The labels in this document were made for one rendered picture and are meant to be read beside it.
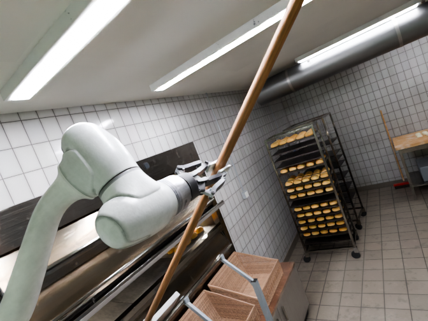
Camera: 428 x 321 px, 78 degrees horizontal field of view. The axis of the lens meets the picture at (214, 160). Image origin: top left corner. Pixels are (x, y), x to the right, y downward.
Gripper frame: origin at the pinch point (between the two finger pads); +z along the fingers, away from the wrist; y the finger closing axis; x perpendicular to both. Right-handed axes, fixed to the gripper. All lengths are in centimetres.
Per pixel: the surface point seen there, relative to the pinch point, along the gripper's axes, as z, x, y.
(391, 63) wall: 498, 74, 33
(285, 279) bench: 142, -141, 59
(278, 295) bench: 120, -141, 59
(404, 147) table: 414, -26, 116
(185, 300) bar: 38, -116, 5
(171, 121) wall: 135, -66, -110
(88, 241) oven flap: 16, -106, -62
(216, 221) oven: 150, -143, -27
